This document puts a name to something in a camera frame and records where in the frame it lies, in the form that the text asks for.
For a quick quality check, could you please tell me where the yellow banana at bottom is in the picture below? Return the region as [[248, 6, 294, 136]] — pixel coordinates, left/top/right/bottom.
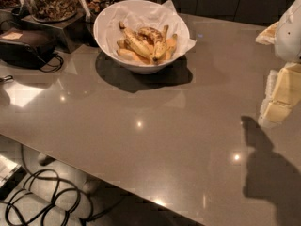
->
[[117, 48, 150, 64]]

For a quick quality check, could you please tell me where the black device with cable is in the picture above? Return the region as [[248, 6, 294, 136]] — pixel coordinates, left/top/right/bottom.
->
[[0, 28, 64, 73]]

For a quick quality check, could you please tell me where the yellow banana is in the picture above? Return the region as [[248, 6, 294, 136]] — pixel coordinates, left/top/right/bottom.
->
[[117, 48, 150, 64], [159, 34, 178, 63]]

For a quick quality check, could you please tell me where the white paper bowl liner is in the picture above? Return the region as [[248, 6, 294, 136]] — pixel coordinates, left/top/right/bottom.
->
[[98, 0, 196, 58]]

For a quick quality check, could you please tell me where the black cable on floor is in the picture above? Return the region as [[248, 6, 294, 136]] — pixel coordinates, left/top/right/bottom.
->
[[0, 143, 126, 226]]

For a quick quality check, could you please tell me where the yellow banana at right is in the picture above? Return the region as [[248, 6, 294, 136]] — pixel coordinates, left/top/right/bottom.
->
[[159, 34, 178, 63]]

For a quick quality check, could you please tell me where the glass jar of nuts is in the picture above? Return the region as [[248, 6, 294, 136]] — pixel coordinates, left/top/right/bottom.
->
[[27, 0, 77, 23]]

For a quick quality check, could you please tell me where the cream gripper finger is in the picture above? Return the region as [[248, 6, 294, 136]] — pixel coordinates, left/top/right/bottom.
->
[[255, 22, 278, 45], [258, 63, 301, 128]]

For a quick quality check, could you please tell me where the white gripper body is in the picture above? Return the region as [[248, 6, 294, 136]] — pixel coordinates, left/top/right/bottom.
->
[[275, 0, 301, 63]]

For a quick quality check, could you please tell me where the long spotted banana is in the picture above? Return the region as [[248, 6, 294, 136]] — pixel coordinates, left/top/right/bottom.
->
[[119, 21, 157, 64]]

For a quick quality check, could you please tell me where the dark metal stand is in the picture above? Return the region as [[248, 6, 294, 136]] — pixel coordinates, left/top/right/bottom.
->
[[21, 11, 89, 54]]

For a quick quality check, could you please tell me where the spotted ripe banana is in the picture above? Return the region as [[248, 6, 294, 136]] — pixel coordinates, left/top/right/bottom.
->
[[138, 27, 167, 62]]

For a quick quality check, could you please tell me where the white ceramic bowl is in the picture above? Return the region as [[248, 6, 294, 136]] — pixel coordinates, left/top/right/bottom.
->
[[93, 0, 196, 74]]

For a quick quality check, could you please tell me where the box on floor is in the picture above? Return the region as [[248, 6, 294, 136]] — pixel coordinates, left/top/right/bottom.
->
[[0, 155, 26, 200]]

